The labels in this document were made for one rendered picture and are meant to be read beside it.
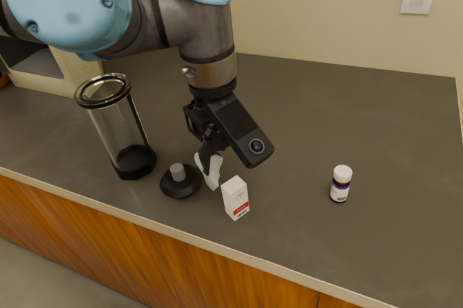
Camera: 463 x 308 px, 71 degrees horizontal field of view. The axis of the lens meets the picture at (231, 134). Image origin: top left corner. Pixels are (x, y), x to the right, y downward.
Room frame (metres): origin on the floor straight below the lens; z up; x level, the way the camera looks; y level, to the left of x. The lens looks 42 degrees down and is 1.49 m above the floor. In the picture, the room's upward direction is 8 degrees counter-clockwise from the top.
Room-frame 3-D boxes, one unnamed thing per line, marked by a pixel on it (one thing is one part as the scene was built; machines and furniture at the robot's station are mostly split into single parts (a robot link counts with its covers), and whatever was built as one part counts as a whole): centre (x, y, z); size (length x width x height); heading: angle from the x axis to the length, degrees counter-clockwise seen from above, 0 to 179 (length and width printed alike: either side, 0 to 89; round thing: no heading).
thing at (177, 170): (0.47, 0.12, 0.97); 0.09 x 0.09 x 0.07
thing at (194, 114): (0.41, 0.02, 1.19); 0.09 x 0.08 x 0.12; 32
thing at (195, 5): (0.40, 0.02, 1.35); 0.09 x 0.08 x 0.11; 95
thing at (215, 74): (0.40, 0.02, 1.27); 0.08 x 0.08 x 0.05
